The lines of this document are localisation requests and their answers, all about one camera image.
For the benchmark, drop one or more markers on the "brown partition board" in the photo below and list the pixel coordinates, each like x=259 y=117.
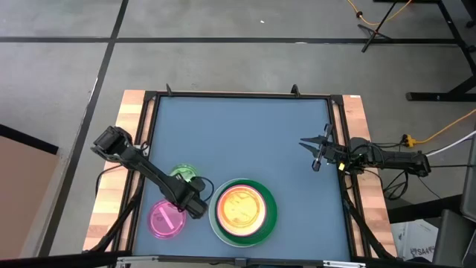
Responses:
x=22 y=193

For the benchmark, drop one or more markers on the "dark grey chair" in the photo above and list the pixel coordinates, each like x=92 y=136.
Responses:
x=450 y=238

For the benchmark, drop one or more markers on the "black metal table frame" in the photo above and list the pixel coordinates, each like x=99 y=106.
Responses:
x=241 y=95

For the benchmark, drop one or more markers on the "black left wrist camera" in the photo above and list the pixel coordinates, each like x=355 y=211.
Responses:
x=197 y=185

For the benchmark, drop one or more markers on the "grey metal cabinet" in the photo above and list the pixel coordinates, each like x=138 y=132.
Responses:
x=469 y=178

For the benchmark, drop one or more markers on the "black tripod stand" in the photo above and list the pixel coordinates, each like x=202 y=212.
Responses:
x=375 y=33

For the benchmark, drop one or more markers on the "large green plastic plate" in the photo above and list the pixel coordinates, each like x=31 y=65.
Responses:
x=271 y=223

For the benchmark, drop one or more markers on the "small translucent green plate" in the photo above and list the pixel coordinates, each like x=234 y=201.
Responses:
x=186 y=170

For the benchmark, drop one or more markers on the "small translucent pink plate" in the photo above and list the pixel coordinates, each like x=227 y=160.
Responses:
x=163 y=223

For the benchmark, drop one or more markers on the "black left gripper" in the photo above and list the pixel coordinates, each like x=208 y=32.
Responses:
x=193 y=204

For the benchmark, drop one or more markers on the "large white plastic plate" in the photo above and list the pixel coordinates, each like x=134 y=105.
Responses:
x=211 y=216

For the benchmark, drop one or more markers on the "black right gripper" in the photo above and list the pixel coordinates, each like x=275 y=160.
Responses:
x=318 y=165

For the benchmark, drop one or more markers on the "black desk foot bar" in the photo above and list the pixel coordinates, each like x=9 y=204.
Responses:
x=427 y=208

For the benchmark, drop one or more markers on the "white printed cardboard box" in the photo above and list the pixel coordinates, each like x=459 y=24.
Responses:
x=413 y=238

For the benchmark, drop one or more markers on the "blue table mat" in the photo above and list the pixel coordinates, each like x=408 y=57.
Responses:
x=260 y=141

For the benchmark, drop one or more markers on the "black desk frame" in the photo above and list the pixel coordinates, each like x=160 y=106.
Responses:
x=427 y=97

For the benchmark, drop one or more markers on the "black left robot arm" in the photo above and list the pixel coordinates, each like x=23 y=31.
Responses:
x=148 y=171

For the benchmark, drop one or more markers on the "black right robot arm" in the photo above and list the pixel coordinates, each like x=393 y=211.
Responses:
x=394 y=159

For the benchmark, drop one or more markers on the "small translucent orange plate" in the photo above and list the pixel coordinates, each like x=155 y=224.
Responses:
x=241 y=210

